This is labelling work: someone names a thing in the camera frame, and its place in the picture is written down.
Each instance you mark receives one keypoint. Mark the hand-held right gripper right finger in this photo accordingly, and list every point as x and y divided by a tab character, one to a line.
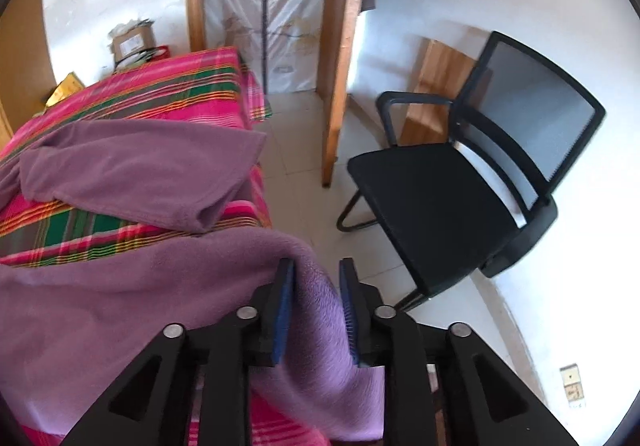
350	311

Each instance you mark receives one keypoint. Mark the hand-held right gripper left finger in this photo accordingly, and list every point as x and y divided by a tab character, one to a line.
285	311

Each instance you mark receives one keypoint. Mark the purple fleece pants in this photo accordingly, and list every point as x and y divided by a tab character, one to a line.
100	326

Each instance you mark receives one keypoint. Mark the black mesh office chair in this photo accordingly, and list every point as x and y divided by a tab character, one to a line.
435	191

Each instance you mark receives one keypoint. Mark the wooden door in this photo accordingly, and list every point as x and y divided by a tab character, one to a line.
340	76

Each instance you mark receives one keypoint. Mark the wooden board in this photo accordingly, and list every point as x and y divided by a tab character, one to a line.
435	76

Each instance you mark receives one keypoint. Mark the pink green plaid bed sheet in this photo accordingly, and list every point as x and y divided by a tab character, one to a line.
175	86

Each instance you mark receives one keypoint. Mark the red bag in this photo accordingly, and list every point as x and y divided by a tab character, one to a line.
162	52

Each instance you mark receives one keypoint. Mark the cardboard box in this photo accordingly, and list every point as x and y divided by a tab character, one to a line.
132	44

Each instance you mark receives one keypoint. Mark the clear printed door curtain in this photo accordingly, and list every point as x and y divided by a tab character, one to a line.
280	1

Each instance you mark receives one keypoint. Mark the yellow box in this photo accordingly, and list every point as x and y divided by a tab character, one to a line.
65	89

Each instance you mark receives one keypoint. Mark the crumpled white packaging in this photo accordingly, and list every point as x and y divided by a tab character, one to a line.
122	29

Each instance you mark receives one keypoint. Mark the wooden wardrobe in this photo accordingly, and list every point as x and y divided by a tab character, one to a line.
25	51

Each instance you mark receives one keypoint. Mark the wall socket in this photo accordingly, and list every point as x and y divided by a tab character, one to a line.
572	386

